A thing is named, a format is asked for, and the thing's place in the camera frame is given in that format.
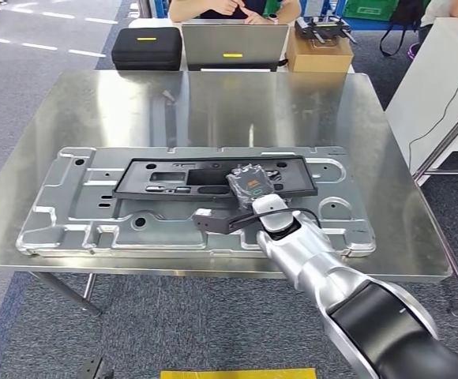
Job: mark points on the black plastic panel part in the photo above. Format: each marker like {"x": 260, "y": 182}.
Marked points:
{"x": 134, "y": 183}

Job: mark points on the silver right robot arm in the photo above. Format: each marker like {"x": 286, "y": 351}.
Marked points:
{"x": 332, "y": 272}

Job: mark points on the blue metal shelf rack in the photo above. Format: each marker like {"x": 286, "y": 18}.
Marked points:
{"x": 367, "y": 24}

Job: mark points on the grey laptop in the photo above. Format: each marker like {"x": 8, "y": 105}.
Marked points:
{"x": 233, "y": 42}

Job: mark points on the brown cardboard box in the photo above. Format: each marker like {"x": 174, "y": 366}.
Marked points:
{"x": 316, "y": 57}

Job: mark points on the black zipped carry case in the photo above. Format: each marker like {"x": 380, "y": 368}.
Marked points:
{"x": 146, "y": 52}

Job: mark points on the black handheld device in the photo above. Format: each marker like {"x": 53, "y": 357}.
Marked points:
{"x": 320, "y": 26}

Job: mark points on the stamped grey metal plate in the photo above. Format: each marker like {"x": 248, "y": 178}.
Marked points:
{"x": 75, "y": 209}

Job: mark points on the green plastic bin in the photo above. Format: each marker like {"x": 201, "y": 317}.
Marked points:
{"x": 371, "y": 8}

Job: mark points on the white cabinet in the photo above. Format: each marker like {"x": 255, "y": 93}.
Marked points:
{"x": 430, "y": 78}

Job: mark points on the black backpack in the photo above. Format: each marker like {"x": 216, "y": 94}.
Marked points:
{"x": 406, "y": 10}

